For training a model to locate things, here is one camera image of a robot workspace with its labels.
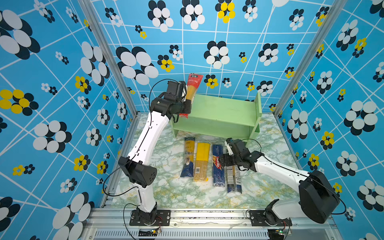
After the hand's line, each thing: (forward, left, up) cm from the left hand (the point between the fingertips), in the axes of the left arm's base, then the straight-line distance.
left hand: (189, 103), depth 77 cm
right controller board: (-53, -41, -35) cm, 76 cm away
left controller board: (-52, +20, -37) cm, 67 cm away
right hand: (-16, -21, -28) cm, 39 cm away
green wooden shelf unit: (-3, -17, -7) cm, 18 cm away
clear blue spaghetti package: (-30, -25, -33) cm, 51 cm away
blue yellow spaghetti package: (-23, +1, -32) cm, 39 cm away
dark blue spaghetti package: (-23, -16, -32) cm, 42 cm away
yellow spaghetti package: (-17, -7, -33) cm, 38 cm away
